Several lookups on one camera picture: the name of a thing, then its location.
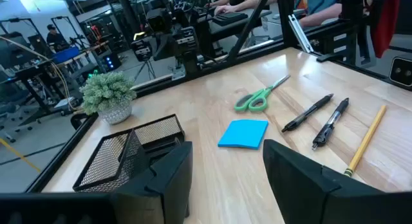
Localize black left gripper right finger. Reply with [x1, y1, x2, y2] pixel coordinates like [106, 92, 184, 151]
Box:
[263, 139, 389, 224]

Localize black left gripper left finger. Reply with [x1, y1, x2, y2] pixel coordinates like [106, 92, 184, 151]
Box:
[111, 140, 194, 224]

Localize black mesh desk organizer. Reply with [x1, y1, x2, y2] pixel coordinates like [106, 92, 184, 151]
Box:
[72, 113, 187, 194]

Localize black pen clear barrel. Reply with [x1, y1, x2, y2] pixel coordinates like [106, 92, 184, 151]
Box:
[311, 97, 350, 151]

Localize slim black pen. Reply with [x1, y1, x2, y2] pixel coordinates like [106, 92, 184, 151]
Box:
[281, 93, 335, 133]

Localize blue sticky note pad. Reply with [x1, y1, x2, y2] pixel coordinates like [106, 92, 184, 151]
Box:
[217, 118, 269, 151]

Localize yellow pencil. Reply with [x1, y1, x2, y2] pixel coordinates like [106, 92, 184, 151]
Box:
[343, 104, 388, 178]

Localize green-handled scissors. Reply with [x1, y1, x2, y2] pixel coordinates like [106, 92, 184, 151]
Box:
[234, 74, 292, 113]

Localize black keyboard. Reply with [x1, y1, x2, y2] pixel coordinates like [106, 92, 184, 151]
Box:
[211, 12, 249, 27]

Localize person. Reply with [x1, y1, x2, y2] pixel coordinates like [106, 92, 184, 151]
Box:
[205, 0, 279, 16]
[46, 23, 70, 53]
[294, 0, 344, 28]

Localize black computer blue lights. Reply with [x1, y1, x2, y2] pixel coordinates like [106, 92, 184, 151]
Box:
[102, 52, 122, 72]

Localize potted artificial green plant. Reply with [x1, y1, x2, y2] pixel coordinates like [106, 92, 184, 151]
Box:
[79, 71, 138, 126]

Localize blue bin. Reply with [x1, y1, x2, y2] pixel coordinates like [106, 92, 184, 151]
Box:
[52, 46, 80, 64]

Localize silver aluminium bar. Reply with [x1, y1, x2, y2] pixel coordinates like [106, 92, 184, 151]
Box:
[287, 14, 315, 54]

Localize red cloth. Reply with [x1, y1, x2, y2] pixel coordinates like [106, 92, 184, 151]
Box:
[370, 0, 402, 59]

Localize black metal table frame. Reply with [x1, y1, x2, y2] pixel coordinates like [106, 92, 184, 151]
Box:
[25, 0, 412, 194]

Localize black table-level camera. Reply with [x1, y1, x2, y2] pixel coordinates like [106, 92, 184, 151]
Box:
[388, 56, 412, 87]

